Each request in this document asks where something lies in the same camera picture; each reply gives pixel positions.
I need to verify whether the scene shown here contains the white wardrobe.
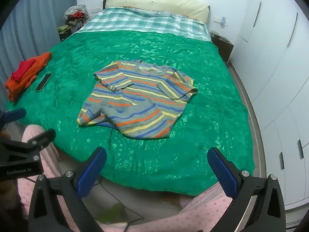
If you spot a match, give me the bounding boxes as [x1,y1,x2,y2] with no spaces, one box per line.
[227,0,309,208]

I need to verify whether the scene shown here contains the grey-blue curtain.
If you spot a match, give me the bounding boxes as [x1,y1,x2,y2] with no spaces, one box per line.
[0,0,78,83]

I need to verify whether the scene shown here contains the dark wooden nightstand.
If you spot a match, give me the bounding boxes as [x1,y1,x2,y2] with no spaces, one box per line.
[210,31,234,62]

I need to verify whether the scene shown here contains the red garment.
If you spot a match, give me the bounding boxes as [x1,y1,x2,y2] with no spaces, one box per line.
[11,60,35,81]

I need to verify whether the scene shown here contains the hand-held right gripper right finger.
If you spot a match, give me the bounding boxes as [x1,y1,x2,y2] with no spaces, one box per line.
[207,147,286,232]

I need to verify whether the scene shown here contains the pink dotted pyjama pants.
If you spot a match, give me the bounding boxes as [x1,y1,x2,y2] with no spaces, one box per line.
[17,125,254,232]

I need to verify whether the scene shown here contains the black floor cable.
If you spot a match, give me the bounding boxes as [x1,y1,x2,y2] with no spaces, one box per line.
[97,177,145,231]

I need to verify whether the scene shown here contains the green plaid bedsheet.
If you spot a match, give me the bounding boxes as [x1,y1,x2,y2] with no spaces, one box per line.
[77,7,211,41]

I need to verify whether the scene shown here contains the green velvet blanket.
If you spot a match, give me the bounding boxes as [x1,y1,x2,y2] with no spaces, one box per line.
[5,29,256,196]

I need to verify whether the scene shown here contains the pile of mixed clothes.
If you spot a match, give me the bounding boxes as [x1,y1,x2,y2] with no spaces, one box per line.
[66,12,85,33]

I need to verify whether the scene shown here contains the green slipper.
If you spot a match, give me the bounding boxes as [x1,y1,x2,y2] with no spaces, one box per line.
[97,203,126,223]

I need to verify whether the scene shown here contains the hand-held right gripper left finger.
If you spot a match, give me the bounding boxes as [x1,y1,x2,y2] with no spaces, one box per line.
[28,147,107,232]

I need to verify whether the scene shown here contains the orange garment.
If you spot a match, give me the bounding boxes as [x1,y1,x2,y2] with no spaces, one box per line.
[4,51,53,102]

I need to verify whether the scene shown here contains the dark brown flat strip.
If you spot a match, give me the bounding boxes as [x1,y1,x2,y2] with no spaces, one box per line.
[35,73,53,92]

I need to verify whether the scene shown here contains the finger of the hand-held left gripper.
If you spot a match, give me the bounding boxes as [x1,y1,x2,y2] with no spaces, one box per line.
[0,108,27,130]
[0,129,57,167]

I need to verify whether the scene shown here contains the cream pillow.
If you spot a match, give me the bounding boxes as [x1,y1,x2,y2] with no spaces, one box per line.
[106,0,210,25]

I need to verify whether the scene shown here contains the striped knit t-shirt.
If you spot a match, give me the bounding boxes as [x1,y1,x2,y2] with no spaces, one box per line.
[77,60,199,139]

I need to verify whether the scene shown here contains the white wall socket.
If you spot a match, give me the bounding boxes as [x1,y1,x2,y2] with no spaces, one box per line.
[214,16,228,27]

